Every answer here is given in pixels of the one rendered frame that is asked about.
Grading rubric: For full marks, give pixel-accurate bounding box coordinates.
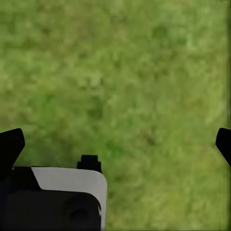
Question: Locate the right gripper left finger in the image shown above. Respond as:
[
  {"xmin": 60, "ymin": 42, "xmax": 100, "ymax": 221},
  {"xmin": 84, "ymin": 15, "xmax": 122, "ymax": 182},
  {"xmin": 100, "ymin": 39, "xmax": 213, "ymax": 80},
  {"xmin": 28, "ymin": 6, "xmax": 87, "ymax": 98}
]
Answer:
[{"xmin": 0, "ymin": 128, "xmax": 25, "ymax": 185}]

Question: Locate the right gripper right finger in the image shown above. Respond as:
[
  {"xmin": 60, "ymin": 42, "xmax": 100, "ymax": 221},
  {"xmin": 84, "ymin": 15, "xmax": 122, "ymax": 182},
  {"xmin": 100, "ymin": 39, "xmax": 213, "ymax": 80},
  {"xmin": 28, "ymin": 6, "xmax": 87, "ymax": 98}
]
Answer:
[{"xmin": 216, "ymin": 128, "xmax": 231, "ymax": 166}]

